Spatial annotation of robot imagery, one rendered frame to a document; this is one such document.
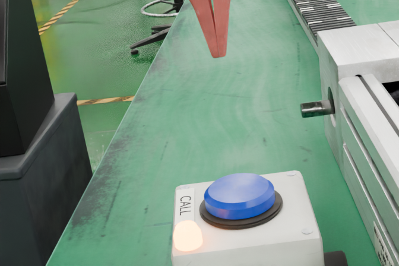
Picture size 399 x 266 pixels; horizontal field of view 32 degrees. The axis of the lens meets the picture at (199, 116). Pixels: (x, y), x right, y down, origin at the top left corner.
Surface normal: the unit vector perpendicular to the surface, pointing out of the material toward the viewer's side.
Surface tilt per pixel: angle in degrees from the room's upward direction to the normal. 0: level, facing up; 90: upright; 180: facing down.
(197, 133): 0
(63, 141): 90
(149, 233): 0
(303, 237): 22
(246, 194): 3
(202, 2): 111
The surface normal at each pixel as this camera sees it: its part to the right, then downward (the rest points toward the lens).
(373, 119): -0.14, -0.91
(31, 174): 0.98, -0.09
